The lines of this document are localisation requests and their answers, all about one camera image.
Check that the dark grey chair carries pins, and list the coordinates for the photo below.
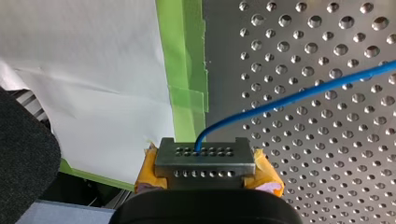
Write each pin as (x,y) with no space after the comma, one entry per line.
(23,158)

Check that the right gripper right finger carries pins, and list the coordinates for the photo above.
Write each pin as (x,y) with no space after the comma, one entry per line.
(264,177)

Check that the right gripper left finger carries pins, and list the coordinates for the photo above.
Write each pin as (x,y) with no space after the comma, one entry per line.
(148,174)

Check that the grey board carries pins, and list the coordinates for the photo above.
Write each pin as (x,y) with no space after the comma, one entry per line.
(63,213)

